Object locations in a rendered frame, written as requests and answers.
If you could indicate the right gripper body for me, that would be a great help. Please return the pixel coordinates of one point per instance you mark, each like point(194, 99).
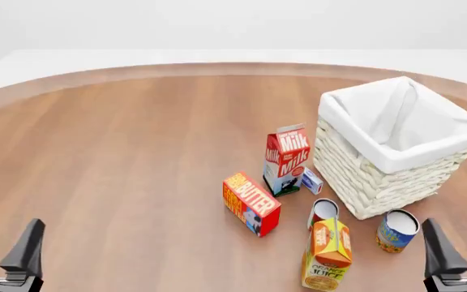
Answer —
point(458, 284)

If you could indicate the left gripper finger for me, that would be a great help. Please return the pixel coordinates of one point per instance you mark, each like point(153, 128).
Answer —
point(24, 252)

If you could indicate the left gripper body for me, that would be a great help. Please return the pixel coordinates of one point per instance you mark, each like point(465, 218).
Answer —
point(8, 283)

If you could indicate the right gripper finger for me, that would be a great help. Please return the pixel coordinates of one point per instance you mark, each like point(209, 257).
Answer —
point(444, 252)

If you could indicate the blue and yellow soup tin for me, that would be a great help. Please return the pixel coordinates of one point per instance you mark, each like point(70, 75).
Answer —
point(395, 235)

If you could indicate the white woven basket with liner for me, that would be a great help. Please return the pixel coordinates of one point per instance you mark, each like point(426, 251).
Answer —
point(395, 158)

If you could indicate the orange juice carton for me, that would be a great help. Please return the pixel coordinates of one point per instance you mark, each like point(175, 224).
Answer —
point(327, 252)

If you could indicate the red and white tin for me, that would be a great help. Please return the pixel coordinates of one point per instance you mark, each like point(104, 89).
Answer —
point(322, 210)

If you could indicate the small blue and white box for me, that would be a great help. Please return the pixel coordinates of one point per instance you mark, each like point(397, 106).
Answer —
point(312, 181)

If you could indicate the red and white milk carton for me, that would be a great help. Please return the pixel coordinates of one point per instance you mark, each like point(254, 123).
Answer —
point(286, 161)

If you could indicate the red and yellow butter box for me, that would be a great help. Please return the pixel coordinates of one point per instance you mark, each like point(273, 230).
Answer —
point(251, 202)

